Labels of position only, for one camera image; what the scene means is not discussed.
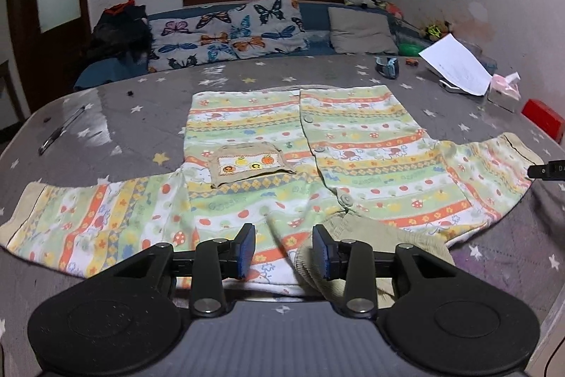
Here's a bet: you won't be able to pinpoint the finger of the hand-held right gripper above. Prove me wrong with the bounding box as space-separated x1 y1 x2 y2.
527 159 565 182

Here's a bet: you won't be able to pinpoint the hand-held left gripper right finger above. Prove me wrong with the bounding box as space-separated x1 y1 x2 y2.
311 224 480 318

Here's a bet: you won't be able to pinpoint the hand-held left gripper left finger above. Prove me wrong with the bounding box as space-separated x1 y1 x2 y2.
88 223 257 318

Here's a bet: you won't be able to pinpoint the striped patterned child's shirt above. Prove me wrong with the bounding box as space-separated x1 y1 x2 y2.
0 84 545 309

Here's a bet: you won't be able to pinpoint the red box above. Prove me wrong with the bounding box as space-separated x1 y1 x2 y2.
522 99 559 137

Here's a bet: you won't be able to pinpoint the pink tissue pack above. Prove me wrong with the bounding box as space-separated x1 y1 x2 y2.
486 72 522 113

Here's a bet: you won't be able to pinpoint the white flat object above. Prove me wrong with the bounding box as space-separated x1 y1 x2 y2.
437 78 469 95

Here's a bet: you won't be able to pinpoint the white paper sheet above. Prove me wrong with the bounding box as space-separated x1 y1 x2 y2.
418 33 493 96

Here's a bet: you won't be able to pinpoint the grey star-print bed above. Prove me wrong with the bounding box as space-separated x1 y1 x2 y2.
0 50 565 377

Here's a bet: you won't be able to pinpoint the yellow green plush toy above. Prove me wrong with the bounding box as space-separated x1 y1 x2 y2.
419 20 452 41

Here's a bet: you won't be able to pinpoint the blue smart watch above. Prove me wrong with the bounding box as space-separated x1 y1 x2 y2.
374 56 400 78

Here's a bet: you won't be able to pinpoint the butterfly print pillow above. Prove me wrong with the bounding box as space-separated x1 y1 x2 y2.
148 0 310 73

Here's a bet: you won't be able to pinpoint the black pen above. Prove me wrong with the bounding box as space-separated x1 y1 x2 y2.
39 105 87 156

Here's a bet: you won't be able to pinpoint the blue bedding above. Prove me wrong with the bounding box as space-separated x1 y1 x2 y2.
73 1 420 92

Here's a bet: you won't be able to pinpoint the beige pillow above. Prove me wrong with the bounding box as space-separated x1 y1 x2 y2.
328 6 399 55

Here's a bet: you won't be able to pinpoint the colourful plush toys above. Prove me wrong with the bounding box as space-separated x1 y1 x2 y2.
368 0 405 18

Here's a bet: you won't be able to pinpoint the dark clothing pile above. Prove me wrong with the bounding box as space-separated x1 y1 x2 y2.
84 0 153 66

